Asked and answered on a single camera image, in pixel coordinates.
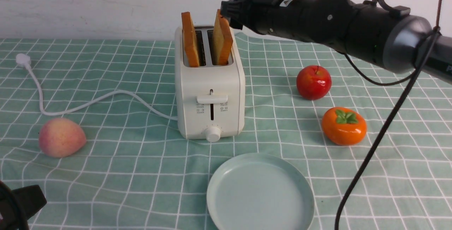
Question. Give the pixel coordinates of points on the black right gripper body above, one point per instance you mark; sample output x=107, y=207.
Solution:
x=280, y=18

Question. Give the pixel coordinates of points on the toast slice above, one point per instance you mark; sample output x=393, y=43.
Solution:
x=222, y=40
x=190, y=42

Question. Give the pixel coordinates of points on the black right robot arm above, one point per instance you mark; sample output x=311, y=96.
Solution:
x=362, y=30

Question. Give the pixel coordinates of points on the red apple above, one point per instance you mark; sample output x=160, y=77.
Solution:
x=313, y=82

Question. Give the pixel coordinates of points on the white two-slot toaster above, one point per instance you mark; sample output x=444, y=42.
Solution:
x=210, y=98

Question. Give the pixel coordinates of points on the orange persimmon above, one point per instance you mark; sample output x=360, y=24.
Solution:
x=344, y=126

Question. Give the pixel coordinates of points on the light green round plate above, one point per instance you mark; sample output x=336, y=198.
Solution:
x=256, y=191

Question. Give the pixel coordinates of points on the green checkered tablecloth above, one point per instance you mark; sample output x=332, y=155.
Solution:
x=136, y=171

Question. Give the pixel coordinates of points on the pink peach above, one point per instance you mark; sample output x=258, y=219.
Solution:
x=60, y=137

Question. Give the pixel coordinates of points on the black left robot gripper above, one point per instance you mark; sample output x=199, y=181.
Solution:
x=19, y=205

